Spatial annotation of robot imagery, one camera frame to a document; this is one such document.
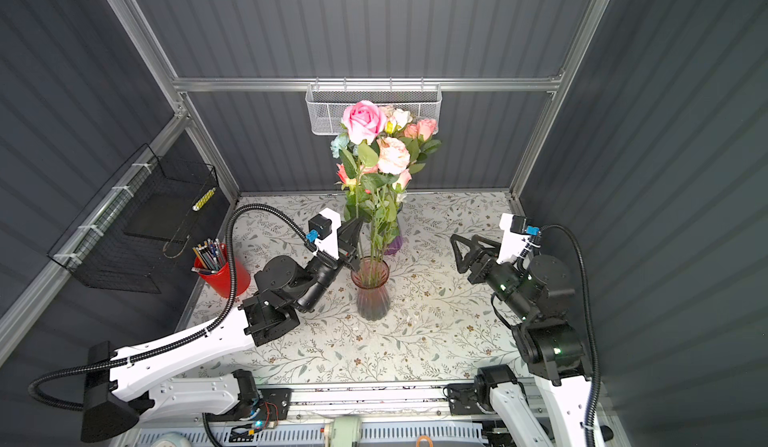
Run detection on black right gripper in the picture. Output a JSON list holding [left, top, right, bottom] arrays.
[[451, 231, 531, 323]]

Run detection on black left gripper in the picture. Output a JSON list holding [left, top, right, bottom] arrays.
[[295, 214, 358, 316]]

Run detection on pale pink rose stem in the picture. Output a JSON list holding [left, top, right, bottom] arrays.
[[359, 137, 411, 288]]

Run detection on purple blue glass vase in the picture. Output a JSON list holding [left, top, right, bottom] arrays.
[[384, 220, 404, 256]]

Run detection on magenta rose stem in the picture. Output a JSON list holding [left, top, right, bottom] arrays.
[[337, 164, 373, 261]]

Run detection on pink grey glass vase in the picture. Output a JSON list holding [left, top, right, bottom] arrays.
[[350, 256, 391, 321]]

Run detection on light blue peony flower stem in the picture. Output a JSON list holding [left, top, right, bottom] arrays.
[[330, 132, 349, 159]]

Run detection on small pink rose stem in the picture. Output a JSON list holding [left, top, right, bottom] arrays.
[[338, 100, 415, 286]]

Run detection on cream pink rose stem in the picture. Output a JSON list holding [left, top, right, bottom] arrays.
[[381, 105, 413, 134]]

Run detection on pink coral rose stem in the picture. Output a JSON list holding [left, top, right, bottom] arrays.
[[400, 118, 442, 173]]

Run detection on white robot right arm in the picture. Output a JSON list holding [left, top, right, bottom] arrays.
[[450, 228, 612, 446]]

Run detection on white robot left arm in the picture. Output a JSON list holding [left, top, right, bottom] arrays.
[[81, 209, 363, 443]]

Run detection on floral table mat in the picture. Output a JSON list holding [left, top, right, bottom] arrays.
[[190, 191, 528, 384]]

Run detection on red pencil cup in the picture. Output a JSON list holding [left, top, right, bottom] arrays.
[[192, 239, 250, 298]]

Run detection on yellow marker in black basket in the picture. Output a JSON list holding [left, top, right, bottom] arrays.
[[192, 187, 217, 212]]

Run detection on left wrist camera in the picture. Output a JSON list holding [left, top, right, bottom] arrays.
[[306, 208, 341, 260]]

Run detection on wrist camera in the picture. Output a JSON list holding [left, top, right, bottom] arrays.
[[497, 213, 541, 264], [306, 208, 341, 260]]

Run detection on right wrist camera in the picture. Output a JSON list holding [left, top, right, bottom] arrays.
[[497, 213, 541, 264]]

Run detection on white wire mesh basket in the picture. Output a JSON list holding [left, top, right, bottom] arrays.
[[305, 84, 443, 136]]

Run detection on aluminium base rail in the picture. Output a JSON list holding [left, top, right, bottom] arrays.
[[119, 377, 613, 424]]

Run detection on black wire mesh basket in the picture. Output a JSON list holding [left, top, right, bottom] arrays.
[[47, 144, 219, 294]]

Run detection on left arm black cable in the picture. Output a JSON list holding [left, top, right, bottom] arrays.
[[26, 202, 319, 412]]

